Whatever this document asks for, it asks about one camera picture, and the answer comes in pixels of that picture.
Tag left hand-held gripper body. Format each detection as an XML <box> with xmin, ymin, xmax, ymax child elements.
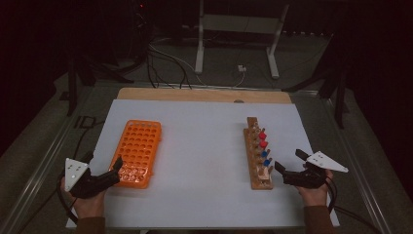
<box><xmin>64</xmin><ymin>158</ymin><xmax>109</xmax><ymax>200</ymax></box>

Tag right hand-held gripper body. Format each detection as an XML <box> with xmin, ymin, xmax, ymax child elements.
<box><xmin>283</xmin><ymin>150</ymin><xmax>350</xmax><ymax>190</ymax></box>

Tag clear glass tube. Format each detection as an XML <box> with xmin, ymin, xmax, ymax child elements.
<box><xmin>258</xmin><ymin>167</ymin><xmax>273</xmax><ymax>181</ymax></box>

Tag wooden tube rack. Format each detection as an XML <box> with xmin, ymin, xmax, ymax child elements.
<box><xmin>243</xmin><ymin>116</ymin><xmax>275</xmax><ymax>191</ymax></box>

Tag orange plastic tube rack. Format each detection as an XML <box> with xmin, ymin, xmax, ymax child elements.
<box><xmin>109</xmin><ymin>119</ymin><xmax>163</xmax><ymax>190</ymax></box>

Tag person's right hand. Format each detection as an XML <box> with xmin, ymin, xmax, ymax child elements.
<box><xmin>296</xmin><ymin>169</ymin><xmax>335</xmax><ymax>208</ymax></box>

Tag person's left hand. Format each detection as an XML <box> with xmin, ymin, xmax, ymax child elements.
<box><xmin>60</xmin><ymin>185</ymin><xmax>107</xmax><ymax>219</ymax></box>

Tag black tripod stand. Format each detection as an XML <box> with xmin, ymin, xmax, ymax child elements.
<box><xmin>282</xmin><ymin>32</ymin><xmax>351</xmax><ymax>130</ymax></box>
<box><xmin>65</xmin><ymin>55</ymin><xmax>134</xmax><ymax>117</ymax></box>

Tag white table mat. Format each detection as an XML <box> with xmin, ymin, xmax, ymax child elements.
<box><xmin>65</xmin><ymin>98</ymin><xmax>341</xmax><ymax>230</ymax></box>

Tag white metal stand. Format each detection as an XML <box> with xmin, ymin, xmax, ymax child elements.
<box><xmin>194</xmin><ymin>0</ymin><xmax>290</xmax><ymax>80</ymax></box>

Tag left hand-held gripper cable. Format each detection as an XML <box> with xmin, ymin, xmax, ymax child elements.
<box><xmin>56</xmin><ymin>174</ymin><xmax>80</xmax><ymax>226</ymax></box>

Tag hand-held gripper cable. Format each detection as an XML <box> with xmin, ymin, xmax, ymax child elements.
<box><xmin>324</xmin><ymin>176</ymin><xmax>383</xmax><ymax>234</ymax></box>
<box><xmin>56</xmin><ymin>174</ymin><xmax>80</xmax><ymax>226</ymax></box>

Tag aluminium table frame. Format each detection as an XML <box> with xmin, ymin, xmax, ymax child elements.
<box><xmin>0</xmin><ymin>80</ymin><xmax>394</xmax><ymax>234</ymax></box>

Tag right hand-held gripper cable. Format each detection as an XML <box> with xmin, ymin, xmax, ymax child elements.
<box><xmin>324</xmin><ymin>176</ymin><xmax>383</xmax><ymax>234</ymax></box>

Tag black floor cables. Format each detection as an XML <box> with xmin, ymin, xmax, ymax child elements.
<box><xmin>145</xmin><ymin>44</ymin><xmax>193</xmax><ymax>90</ymax></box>

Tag white floor cable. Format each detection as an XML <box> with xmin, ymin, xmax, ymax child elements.
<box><xmin>149</xmin><ymin>45</ymin><xmax>246</xmax><ymax>88</ymax></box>

